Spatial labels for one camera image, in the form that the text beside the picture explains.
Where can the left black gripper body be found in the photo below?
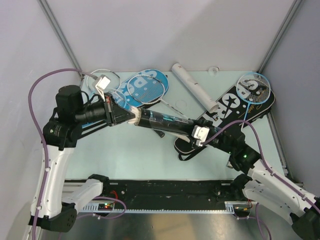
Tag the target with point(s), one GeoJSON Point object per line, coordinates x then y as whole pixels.
{"type": "Point", "coordinates": [94, 112]}

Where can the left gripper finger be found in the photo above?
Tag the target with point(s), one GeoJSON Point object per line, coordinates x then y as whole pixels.
{"type": "Point", "coordinates": [114, 108]}
{"type": "Point", "coordinates": [121, 118]}

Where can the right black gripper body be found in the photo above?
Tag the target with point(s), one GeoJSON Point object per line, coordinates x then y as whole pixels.
{"type": "Point", "coordinates": [216, 141]}

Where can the black shuttlecock tube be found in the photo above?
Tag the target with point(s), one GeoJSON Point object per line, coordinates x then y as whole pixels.
{"type": "Point", "coordinates": [168, 123]}

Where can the shuttlecock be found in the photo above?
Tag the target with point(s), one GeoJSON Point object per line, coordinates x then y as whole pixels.
{"type": "Point", "coordinates": [136, 116]}

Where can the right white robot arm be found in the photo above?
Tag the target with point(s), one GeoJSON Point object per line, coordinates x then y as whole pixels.
{"type": "Point", "coordinates": [300, 208]}

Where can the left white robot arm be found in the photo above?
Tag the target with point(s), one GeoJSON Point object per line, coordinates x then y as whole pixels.
{"type": "Point", "coordinates": [50, 210]}

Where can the light blue racket left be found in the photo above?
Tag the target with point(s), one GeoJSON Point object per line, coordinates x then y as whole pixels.
{"type": "Point", "coordinates": [119, 97]}

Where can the light blue racket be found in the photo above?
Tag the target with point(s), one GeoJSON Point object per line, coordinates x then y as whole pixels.
{"type": "Point", "coordinates": [119, 97]}
{"type": "Point", "coordinates": [254, 89]}

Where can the white shuttlecock tube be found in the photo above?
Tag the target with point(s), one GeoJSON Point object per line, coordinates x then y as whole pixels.
{"type": "Point", "coordinates": [195, 88]}

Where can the white racket white grip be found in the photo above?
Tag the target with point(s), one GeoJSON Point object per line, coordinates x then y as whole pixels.
{"type": "Point", "coordinates": [149, 90]}

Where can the blue racket cover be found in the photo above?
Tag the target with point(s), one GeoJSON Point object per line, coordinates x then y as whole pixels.
{"type": "Point", "coordinates": [145, 87]}

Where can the black racket cover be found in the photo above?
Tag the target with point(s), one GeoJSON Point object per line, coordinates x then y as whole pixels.
{"type": "Point", "coordinates": [231, 108]}

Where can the clear tube cap centre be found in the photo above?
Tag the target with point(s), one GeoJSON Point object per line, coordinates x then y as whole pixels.
{"type": "Point", "coordinates": [181, 104]}

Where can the clear tube cap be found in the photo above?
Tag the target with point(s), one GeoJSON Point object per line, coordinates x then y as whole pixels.
{"type": "Point", "coordinates": [213, 70]}
{"type": "Point", "coordinates": [181, 104]}

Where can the clear tube cap far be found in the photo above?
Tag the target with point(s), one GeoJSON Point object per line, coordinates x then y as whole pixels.
{"type": "Point", "coordinates": [213, 70]}

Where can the light blue racket right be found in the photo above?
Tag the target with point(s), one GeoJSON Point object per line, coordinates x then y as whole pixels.
{"type": "Point", "coordinates": [254, 89]}

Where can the white frame racket far left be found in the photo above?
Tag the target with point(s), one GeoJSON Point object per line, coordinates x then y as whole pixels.
{"type": "Point", "coordinates": [115, 80]}

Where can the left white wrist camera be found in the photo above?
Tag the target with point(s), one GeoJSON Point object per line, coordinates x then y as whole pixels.
{"type": "Point", "coordinates": [101, 84]}

